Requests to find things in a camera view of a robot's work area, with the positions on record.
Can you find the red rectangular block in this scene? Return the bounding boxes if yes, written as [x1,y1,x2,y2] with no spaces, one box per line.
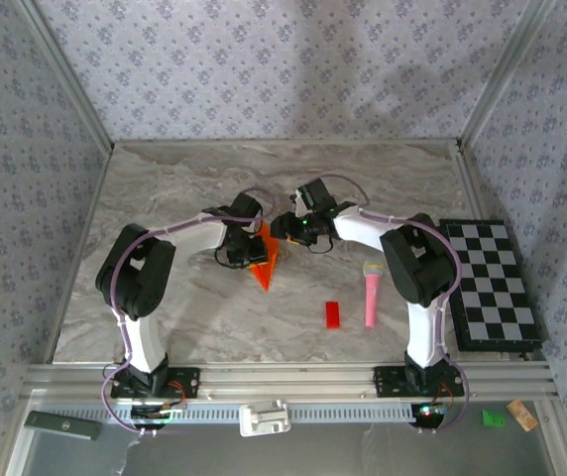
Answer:
[324,300,343,329]

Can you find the pink marker pen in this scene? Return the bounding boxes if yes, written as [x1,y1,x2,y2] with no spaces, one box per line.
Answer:
[362,261,385,328]

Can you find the black and white checkerboard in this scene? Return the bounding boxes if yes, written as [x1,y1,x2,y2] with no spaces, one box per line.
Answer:
[434,217,545,354]

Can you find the black flat bar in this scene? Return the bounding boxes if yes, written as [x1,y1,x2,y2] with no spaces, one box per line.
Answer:
[24,410,102,441]

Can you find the small brown paper slip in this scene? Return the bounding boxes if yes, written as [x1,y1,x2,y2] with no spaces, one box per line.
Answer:
[506,399,539,432]

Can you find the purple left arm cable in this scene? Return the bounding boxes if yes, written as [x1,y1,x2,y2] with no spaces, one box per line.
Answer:
[100,185,278,437]

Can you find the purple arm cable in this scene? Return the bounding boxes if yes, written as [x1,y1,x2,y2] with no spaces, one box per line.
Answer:
[312,173,471,436]
[100,185,278,437]

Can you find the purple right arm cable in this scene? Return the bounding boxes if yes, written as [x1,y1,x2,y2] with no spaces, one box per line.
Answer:
[312,173,471,436]

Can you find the aluminium mounting rail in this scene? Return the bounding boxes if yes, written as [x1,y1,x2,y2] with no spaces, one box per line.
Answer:
[23,361,560,403]

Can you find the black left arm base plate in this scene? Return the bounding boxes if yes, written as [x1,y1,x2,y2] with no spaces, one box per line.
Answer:
[109,366,201,400]

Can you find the aluminium table edge rail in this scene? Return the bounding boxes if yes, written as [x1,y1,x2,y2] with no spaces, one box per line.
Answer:
[454,141,493,224]
[43,146,115,366]

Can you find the white plastic bracket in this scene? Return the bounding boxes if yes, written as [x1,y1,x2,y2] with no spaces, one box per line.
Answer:
[238,399,292,437]

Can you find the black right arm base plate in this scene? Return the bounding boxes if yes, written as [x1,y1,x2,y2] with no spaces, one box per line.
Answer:
[373,365,466,398]

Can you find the grey slotted cable duct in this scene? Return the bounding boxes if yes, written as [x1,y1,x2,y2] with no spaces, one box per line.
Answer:
[40,401,463,425]

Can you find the aluminium frame post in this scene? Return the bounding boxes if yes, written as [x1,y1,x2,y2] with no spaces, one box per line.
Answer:
[456,0,558,150]
[14,0,116,155]

